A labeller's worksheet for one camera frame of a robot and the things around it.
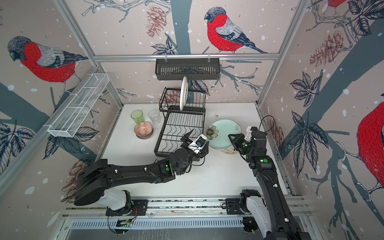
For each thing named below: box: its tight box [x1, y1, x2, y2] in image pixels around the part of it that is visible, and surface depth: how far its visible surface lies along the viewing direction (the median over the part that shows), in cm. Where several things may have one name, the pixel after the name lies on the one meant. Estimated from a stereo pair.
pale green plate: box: [205, 119, 242, 150], surface depth 82 cm
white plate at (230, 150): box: [220, 145, 240, 155], surface depth 94 cm
